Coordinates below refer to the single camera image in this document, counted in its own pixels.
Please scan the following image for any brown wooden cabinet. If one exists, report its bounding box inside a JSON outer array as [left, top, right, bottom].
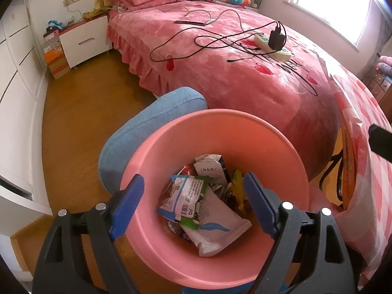
[[367, 64, 392, 100]]

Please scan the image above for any blue white wipes packet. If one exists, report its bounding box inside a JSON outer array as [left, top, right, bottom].
[[157, 174, 210, 223]]

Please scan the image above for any black metal table leg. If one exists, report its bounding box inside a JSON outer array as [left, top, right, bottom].
[[318, 151, 348, 199]]

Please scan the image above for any white charging cable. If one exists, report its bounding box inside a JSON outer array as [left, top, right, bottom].
[[150, 4, 242, 26]]

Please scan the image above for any yellow dark long packet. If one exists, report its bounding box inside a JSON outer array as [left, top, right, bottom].
[[225, 187, 253, 219]]

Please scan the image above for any white nightstand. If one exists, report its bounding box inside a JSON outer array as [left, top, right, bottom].
[[59, 15, 113, 69]]

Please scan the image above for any bright green wrapper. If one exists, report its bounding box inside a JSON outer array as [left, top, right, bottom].
[[180, 215, 201, 230]]

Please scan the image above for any orange cardboard box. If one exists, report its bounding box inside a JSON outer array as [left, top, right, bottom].
[[44, 44, 65, 62]]

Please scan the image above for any pink bed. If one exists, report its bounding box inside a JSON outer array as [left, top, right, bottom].
[[106, 0, 342, 181]]

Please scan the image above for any pink plastic bin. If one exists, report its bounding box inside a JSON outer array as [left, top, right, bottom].
[[119, 108, 310, 286]]

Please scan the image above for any blue chair cushion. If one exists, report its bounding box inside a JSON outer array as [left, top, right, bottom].
[[98, 86, 209, 194]]

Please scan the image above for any black charger cable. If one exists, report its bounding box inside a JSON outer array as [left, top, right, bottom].
[[149, 9, 307, 65]]

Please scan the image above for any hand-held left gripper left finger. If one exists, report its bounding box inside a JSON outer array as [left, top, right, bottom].
[[31, 174, 145, 294]]

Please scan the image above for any white wardrobe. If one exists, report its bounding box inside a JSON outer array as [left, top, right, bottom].
[[0, 0, 54, 218]]

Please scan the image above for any green yellow snack packet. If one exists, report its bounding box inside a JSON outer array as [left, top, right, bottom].
[[231, 168, 247, 192]]

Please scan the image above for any pale green barcode packet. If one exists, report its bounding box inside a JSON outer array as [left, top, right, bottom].
[[180, 190, 252, 258]]

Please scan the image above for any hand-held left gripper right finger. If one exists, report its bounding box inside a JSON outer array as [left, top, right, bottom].
[[243, 171, 358, 294]]

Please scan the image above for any red drink mix packet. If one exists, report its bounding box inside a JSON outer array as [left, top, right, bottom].
[[178, 164, 198, 180]]

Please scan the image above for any window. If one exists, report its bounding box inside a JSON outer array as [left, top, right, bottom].
[[283, 0, 379, 51]]

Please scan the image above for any dark shoe box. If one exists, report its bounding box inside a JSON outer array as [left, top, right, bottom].
[[43, 30, 61, 45]]

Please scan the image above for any white power strip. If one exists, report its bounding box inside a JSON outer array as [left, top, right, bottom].
[[254, 33, 292, 62]]

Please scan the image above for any tan cardboard box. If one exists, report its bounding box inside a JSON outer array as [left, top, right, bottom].
[[46, 58, 70, 81]]

